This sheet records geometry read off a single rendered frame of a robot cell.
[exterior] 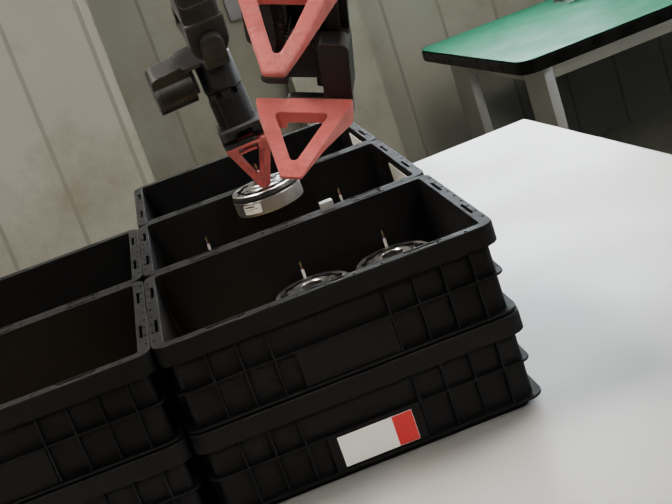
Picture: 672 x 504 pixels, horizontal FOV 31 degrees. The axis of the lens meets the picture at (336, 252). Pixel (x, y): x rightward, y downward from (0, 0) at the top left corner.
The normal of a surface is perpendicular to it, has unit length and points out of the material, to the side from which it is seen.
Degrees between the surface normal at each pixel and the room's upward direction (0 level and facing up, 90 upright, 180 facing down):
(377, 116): 90
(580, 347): 0
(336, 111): 35
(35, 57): 90
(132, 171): 90
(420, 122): 90
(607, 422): 0
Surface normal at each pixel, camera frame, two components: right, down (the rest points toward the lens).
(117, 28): 0.27, 0.21
